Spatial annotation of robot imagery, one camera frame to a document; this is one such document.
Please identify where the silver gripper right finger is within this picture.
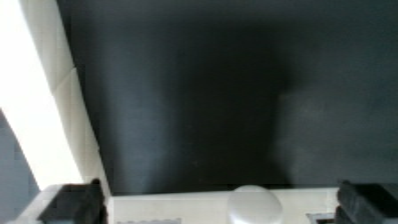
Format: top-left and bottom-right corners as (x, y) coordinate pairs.
(334, 181), (398, 224)

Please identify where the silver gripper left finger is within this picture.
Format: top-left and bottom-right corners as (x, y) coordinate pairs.
(15, 178), (110, 224)

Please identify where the white drawer tray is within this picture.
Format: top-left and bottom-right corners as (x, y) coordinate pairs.
(108, 185), (337, 224)

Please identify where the white fence front rail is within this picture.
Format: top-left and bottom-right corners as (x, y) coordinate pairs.
(0, 0), (104, 187)

